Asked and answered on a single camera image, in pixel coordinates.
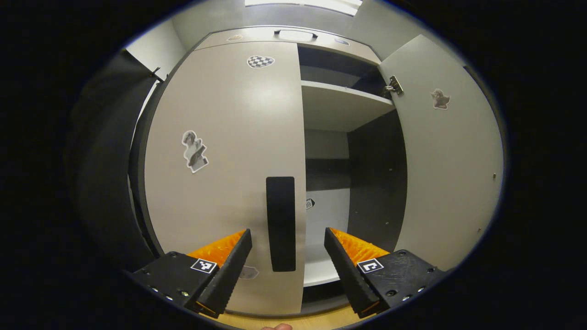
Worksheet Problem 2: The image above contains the grey cabinet shelf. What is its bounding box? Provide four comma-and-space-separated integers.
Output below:
301, 81, 396, 133
303, 243, 342, 287

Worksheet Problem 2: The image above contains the ceiling light panel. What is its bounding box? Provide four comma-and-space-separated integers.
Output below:
244, 0, 364, 17

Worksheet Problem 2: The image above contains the black door handle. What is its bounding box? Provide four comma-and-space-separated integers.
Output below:
266, 176, 297, 272

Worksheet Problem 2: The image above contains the black backdrop cloth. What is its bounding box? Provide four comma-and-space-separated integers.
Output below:
76, 48, 166, 271

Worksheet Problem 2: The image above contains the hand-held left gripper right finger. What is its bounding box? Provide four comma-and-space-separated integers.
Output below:
323, 227, 446, 320

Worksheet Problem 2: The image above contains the dark drawer handle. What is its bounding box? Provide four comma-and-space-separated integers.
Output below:
274, 29, 318, 42

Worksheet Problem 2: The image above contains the grey cabinet door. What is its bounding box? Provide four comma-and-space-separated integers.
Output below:
378, 34, 505, 272
144, 41, 307, 316

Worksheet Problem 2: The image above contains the metal door hinge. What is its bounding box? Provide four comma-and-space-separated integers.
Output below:
384, 75, 404, 96

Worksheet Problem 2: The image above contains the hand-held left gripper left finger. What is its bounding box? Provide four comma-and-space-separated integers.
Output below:
125, 229, 253, 318

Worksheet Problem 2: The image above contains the grey double-door shoe cabinet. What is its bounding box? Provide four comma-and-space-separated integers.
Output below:
128, 25, 505, 319

